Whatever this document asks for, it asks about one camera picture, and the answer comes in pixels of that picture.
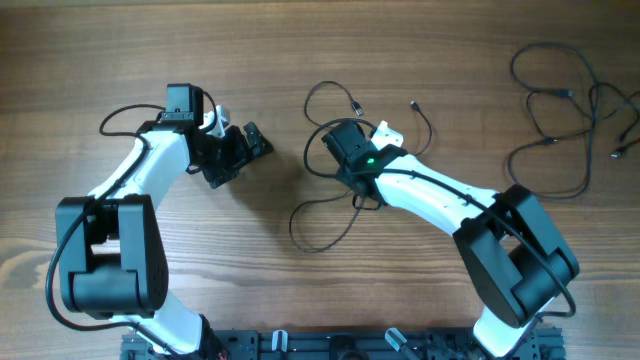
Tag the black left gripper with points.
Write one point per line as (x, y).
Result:
(232, 151)

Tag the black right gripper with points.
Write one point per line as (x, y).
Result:
(360, 185)

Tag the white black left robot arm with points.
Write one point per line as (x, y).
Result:
(109, 268)

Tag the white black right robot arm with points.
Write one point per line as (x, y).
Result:
(516, 257)

